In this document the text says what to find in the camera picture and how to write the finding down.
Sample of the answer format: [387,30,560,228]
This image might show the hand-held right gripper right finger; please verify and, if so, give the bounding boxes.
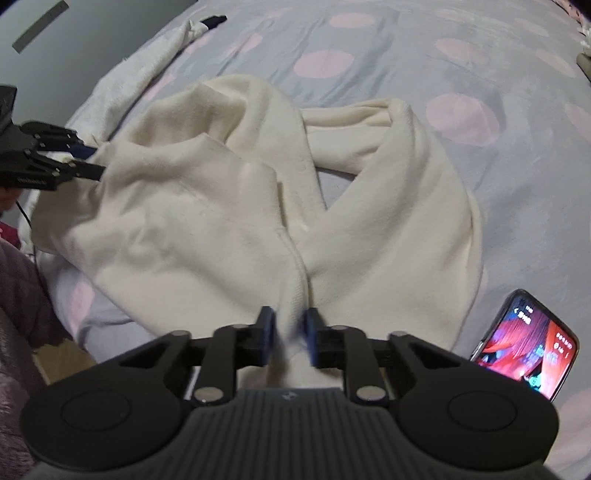
[301,307,463,408]

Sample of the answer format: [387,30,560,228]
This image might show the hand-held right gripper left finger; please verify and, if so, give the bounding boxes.
[110,305,279,408]

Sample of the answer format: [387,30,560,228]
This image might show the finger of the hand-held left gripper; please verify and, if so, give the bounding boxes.
[14,121,99,160]
[0,150,106,191]

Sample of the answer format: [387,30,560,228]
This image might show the cream fleece pants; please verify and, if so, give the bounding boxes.
[30,74,485,394]

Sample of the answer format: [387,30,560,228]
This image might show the light grey fleece garment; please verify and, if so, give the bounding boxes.
[65,18,211,140]

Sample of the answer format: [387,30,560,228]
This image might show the purple fuzzy blanket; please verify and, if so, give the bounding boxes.
[0,240,63,480]

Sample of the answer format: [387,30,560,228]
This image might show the tan cardboard box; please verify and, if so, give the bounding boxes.
[32,339,99,387]

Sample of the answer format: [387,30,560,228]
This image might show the smartphone with lit screen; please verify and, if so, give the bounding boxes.
[469,289,580,401]

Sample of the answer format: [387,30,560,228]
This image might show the thin black cable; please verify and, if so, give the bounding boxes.
[14,199,38,260]

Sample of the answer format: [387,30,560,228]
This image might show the grey wall strip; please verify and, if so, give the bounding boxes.
[12,0,70,54]

